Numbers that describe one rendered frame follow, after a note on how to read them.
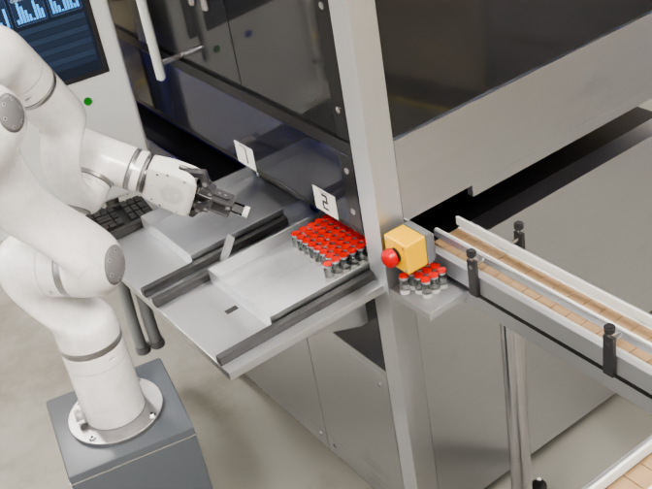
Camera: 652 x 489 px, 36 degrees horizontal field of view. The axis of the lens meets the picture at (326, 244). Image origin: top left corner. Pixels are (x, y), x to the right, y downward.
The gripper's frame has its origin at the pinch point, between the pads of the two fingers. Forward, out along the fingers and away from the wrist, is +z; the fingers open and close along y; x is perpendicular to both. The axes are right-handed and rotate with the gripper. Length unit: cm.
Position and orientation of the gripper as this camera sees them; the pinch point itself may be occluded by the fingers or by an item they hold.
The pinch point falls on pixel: (221, 203)
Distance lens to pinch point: 194.5
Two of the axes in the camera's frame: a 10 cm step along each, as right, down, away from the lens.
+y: 2.9, -6.4, -7.1
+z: 9.3, 3.6, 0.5
